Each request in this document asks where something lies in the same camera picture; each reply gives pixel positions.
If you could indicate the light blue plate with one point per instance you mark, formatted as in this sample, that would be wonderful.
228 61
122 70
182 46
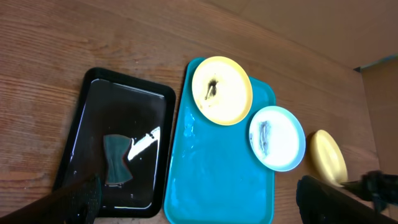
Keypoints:
277 138

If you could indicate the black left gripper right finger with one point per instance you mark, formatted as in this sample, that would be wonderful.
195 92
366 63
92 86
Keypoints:
321 203

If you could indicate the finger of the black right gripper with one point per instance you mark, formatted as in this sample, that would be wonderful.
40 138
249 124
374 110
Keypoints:
375 187

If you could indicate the teal plastic tray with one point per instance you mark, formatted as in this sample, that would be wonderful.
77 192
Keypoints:
214 176

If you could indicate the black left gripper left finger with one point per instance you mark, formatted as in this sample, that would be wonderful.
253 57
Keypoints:
75 204

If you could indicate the green scrubbing sponge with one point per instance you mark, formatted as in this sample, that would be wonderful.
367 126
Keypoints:
115 148

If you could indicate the black water tray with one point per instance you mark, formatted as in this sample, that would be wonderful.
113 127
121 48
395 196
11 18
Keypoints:
114 103

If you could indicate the yellow plate with stain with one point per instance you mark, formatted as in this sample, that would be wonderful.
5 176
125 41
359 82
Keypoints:
222 90

